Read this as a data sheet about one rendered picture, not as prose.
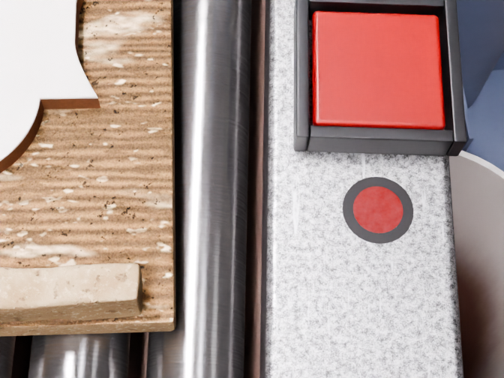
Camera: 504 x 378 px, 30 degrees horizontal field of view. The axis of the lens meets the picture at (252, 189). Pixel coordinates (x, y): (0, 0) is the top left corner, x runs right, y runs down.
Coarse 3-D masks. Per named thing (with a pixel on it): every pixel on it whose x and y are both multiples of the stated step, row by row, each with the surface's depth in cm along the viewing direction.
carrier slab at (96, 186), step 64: (128, 0) 43; (128, 64) 42; (64, 128) 41; (128, 128) 41; (0, 192) 39; (64, 192) 40; (128, 192) 40; (0, 256) 38; (64, 256) 38; (128, 256) 39; (64, 320) 38; (128, 320) 38
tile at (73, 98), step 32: (0, 0) 42; (32, 0) 42; (64, 0) 42; (0, 32) 41; (32, 32) 41; (64, 32) 41; (0, 64) 40; (32, 64) 40; (64, 64) 41; (0, 96) 40; (32, 96) 40; (64, 96) 40; (96, 96) 40; (0, 128) 39; (32, 128) 40; (0, 160) 39
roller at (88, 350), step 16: (32, 336) 40; (48, 336) 39; (64, 336) 39; (80, 336) 39; (96, 336) 39; (112, 336) 40; (128, 336) 41; (32, 352) 40; (48, 352) 39; (64, 352) 39; (80, 352) 39; (96, 352) 39; (112, 352) 39; (128, 352) 41; (32, 368) 39; (48, 368) 39; (64, 368) 38; (80, 368) 38; (96, 368) 39; (112, 368) 39
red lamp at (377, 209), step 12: (360, 192) 42; (372, 192) 42; (384, 192) 42; (360, 204) 42; (372, 204) 42; (384, 204) 42; (396, 204) 42; (360, 216) 42; (372, 216) 42; (384, 216) 42; (396, 216) 42; (372, 228) 42; (384, 228) 42
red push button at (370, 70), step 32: (320, 32) 44; (352, 32) 44; (384, 32) 44; (416, 32) 44; (320, 64) 43; (352, 64) 43; (384, 64) 43; (416, 64) 43; (320, 96) 43; (352, 96) 43; (384, 96) 43; (416, 96) 43; (416, 128) 42
